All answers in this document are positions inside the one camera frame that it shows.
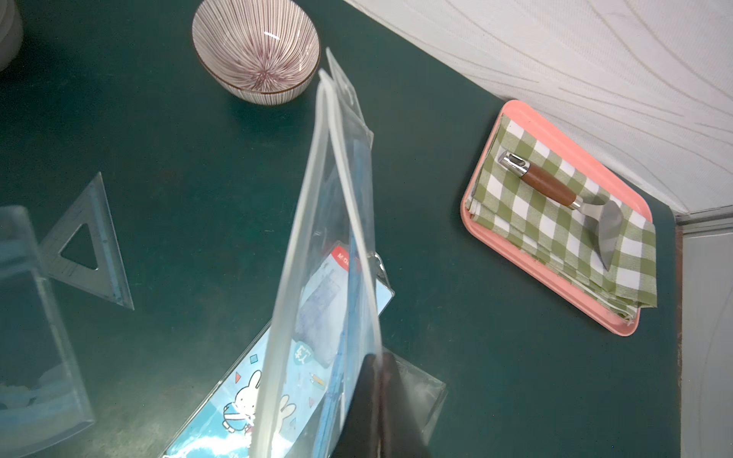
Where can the purple striped bowl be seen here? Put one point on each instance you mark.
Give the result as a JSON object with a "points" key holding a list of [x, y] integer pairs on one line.
{"points": [[263, 52]]}

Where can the green white checkered cloth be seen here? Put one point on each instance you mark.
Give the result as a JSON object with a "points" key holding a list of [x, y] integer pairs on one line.
{"points": [[561, 238]]}

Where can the wooden handled metal scraper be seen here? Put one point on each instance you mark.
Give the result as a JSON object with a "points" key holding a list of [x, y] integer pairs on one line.
{"points": [[607, 218]]}

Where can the large clear triangle ruler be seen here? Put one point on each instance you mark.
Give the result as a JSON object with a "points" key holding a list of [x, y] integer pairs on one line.
{"points": [[43, 398]]}

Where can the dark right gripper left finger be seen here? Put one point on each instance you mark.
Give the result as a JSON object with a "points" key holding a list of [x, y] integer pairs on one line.
{"points": [[360, 435]]}

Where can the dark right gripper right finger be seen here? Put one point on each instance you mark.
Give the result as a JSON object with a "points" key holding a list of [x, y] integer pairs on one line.
{"points": [[399, 434]]}

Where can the plain lilac bowl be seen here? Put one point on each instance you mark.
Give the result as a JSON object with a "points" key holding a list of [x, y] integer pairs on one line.
{"points": [[11, 33]]}

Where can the clear ruler set pouch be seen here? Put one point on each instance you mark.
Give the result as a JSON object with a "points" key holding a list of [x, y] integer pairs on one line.
{"points": [[336, 203]]}

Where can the blue printed ruler set card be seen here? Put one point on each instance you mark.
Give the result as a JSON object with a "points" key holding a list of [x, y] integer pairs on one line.
{"points": [[240, 401]]}

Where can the small clear triangle ruler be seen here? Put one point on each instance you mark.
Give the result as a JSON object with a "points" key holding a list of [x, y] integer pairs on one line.
{"points": [[108, 280]]}

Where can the pink plastic tray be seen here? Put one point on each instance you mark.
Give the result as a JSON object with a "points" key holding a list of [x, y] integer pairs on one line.
{"points": [[542, 130]]}

